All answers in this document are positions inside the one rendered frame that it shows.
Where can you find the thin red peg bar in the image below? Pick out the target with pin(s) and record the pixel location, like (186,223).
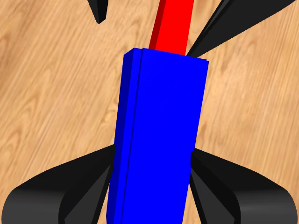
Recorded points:
(174,25)

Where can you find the blue hollow socket block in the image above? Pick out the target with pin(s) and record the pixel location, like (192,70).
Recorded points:
(161,140)

